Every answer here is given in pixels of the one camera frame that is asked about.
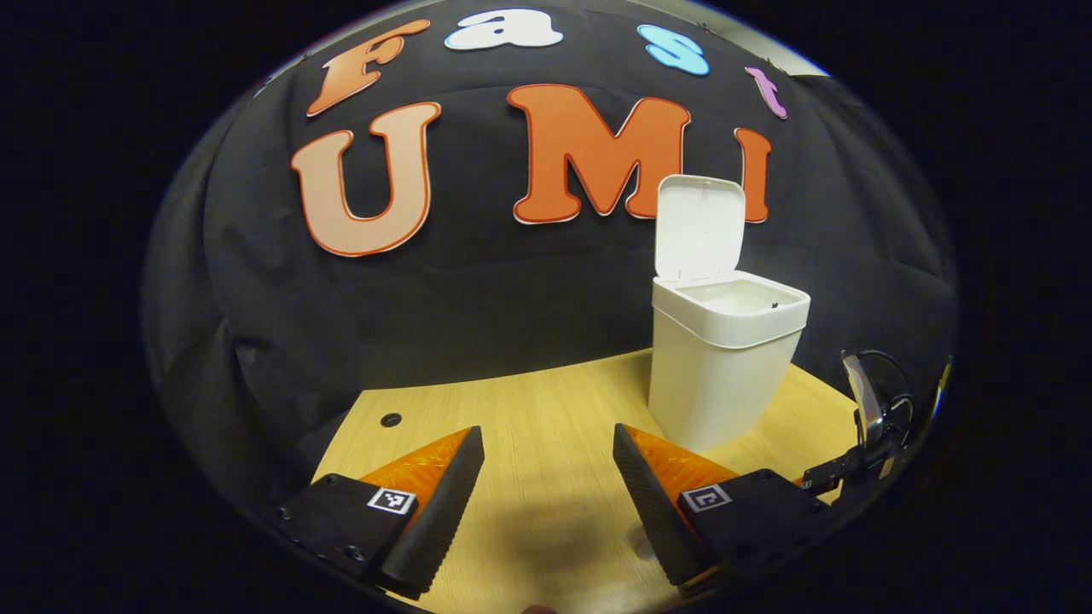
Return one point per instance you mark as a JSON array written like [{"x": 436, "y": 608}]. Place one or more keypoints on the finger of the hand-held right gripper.
[{"x": 832, "y": 476}]

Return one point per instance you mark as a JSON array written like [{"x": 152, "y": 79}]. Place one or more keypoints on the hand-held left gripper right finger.
[{"x": 653, "y": 512}]

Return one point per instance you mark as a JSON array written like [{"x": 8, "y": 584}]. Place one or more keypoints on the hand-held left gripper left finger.
[{"x": 444, "y": 512}]

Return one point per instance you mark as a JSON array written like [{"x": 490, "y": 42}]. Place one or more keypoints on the white desktop garbage bin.
[{"x": 717, "y": 375}]

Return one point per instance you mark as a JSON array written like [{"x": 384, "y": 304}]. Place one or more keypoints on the wooden desktop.
[{"x": 546, "y": 452}]

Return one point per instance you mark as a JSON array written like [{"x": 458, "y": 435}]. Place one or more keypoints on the black round desk grommet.
[{"x": 391, "y": 419}]

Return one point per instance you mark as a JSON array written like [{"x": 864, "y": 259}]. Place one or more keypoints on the black backdrop cloth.
[{"x": 478, "y": 290}]

